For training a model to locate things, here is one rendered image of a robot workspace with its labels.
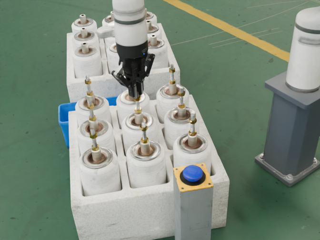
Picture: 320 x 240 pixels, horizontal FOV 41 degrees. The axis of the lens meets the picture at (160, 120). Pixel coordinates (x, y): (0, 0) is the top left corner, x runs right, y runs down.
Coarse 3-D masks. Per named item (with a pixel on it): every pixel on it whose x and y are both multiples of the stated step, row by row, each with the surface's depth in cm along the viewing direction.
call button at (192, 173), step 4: (184, 168) 88; (188, 168) 88; (192, 168) 88; (196, 168) 88; (200, 168) 88; (184, 172) 87; (188, 172) 87; (192, 172) 87; (196, 172) 87; (200, 172) 87; (184, 176) 87; (188, 176) 86; (192, 176) 86; (196, 176) 86; (200, 176) 86; (188, 180) 87; (192, 180) 86; (196, 180) 87
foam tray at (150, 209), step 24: (72, 120) 127; (72, 144) 119; (120, 144) 118; (72, 168) 111; (120, 168) 110; (168, 168) 109; (216, 168) 109; (72, 192) 104; (120, 192) 103; (144, 192) 103; (168, 192) 104; (216, 192) 107; (96, 216) 104; (120, 216) 106; (144, 216) 107; (168, 216) 109; (216, 216) 113
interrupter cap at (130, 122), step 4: (144, 112) 116; (128, 116) 115; (132, 116) 115; (144, 116) 115; (148, 116) 115; (128, 120) 114; (132, 120) 114; (144, 120) 114; (148, 120) 113; (152, 120) 113; (128, 124) 113; (132, 124) 113; (136, 124) 113; (140, 124) 113; (148, 124) 112; (132, 128) 111; (136, 128) 111
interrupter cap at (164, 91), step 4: (168, 84) 127; (176, 84) 127; (164, 88) 126; (168, 88) 126; (176, 88) 126; (184, 88) 125; (160, 92) 124; (164, 92) 124; (168, 92) 124; (176, 92) 124; (164, 96) 122; (168, 96) 122; (172, 96) 122; (176, 96) 122
